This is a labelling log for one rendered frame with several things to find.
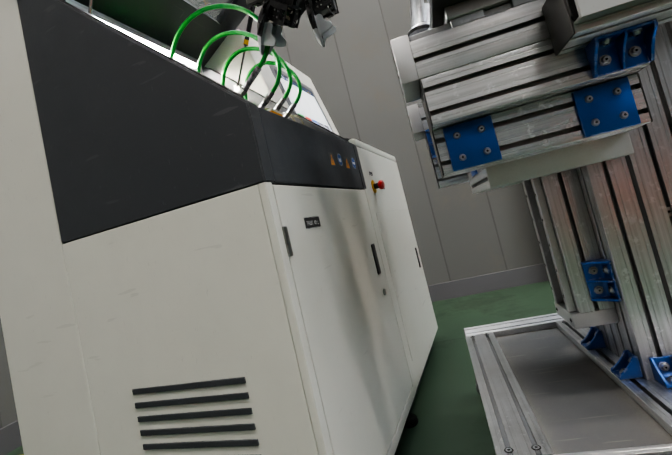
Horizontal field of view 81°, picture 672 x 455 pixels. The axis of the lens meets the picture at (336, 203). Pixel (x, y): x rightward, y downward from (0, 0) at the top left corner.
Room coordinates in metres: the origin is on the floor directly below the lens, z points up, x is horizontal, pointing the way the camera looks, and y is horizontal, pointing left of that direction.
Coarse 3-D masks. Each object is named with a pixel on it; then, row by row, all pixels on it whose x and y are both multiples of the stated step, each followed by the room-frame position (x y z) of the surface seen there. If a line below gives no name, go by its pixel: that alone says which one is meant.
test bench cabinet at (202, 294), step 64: (256, 192) 0.75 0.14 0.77; (64, 256) 0.94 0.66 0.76; (128, 256) 0.87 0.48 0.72; (192, 256) 0.81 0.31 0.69; (256, 256) 0.76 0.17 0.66; (128, 320) 0.89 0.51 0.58; (192, 320) 0.83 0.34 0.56; (256, 320) 0.77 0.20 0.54; (128, 384) 0.90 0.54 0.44; (192, 384) 0.83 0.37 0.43; (256, 384) 0.78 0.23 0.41; (128, 448) 0.91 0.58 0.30; (192, 448) 0.85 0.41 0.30; (256, 448) 0.80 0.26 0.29; (320, 448) 0.75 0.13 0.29
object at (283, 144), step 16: (272, 128) 0.82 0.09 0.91; (288, 128) 0.89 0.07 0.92; (304, 128) 0.98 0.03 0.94; (272, 144) 0.80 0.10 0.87; (288, 144) 0.87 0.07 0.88; (304, 144) 0.96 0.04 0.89; (320, 144) 1.06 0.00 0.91; (336, 144) 1.19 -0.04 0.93; (272, 160) 0.79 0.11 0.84; (288, 160) 0.86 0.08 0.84; (304, 160) 0.94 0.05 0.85; (320, 160) 1.04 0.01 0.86; (336, 160) 1.16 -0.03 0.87; (288, 176) 0.84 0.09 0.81; (304, 176) 0.92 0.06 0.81; (320, 176) 1.01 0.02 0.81; (336, 176) 1.13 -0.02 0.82; (352, 176) 1.27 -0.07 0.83
